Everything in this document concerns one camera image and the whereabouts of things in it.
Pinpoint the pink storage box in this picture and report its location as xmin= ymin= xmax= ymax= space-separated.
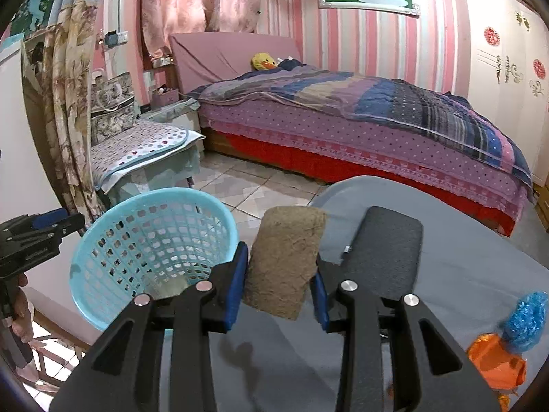
xmin=150 ymin=87 xmax=179 ymax=110

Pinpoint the striped patchwork blanket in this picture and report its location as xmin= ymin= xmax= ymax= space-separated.
xmin=188 ymin=60 xmax=532 ymax=186

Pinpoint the floral tote bag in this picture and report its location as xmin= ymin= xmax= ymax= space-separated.
xmin=90 ymin=68 xmax=137 ymax=146

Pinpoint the blue crumpled plastic bag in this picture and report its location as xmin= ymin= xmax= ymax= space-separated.
xmin=502 ymin=291 xmax=548 ymax=353

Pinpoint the pink headboard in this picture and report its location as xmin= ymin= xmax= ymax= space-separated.
xmin=170 ymin=32 xmax=302 ymax=94

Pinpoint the bed with purple sheet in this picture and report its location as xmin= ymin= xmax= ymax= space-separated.
xmin=188 ymin=64 xmax=534 ymax=237

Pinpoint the floral beige curtain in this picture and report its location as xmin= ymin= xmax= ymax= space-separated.
xmin=21 ymin=0 xmax=103 ymax=226

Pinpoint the person's left hand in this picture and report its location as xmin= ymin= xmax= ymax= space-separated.
xmin=11 ymin=273 xmax=34 ymax=343

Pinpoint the pink window curtain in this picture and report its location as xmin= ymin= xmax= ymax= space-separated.
xmin=140 ymin=0 xmax=260 ymax=60

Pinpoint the white wardrobe with decals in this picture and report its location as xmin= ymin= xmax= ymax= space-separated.
xmin=465 ymin=0 xmax=548 ymax=186

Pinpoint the wall power socket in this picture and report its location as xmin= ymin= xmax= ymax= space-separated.
xmin=103 ymin=31 xmax=128 ymax=48

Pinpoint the polka dot covered stool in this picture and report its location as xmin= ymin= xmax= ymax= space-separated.
xmin=90 ymin=120 xmax=204 ymax=205

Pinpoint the yellow duck plush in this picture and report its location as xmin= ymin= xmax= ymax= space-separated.
xmin=251 ymin=52 xmax=277 ymax=71

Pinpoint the bedside table with cloth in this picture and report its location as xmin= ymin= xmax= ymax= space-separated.
xmin=140 ymin=99 xmax=200 ymax=132

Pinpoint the orange plastic bag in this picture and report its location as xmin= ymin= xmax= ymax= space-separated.
xmin=466 ymin=333 xmax=527 ymax=391

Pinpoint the light blue plastic basket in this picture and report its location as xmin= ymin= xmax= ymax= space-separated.
xmin=69 ymin=188 xmax=239 ymax=331

